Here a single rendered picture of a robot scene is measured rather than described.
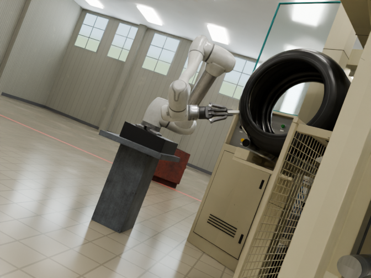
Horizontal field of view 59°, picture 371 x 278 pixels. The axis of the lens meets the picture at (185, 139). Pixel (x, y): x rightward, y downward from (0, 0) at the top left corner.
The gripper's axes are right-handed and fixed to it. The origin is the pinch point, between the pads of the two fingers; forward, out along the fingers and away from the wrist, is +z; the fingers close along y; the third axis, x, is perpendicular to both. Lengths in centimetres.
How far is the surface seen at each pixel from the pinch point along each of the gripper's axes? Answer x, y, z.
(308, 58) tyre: 30.8, -16.0, 34.6
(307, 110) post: -11, -6, 50
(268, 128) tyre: -16.0, 3.7, 25.6
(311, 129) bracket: 68, 38, 10
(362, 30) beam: 39, -28, 61
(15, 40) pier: -849, -686, -558
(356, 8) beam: 55, -27, 49
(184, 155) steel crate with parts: -352, -85, -2
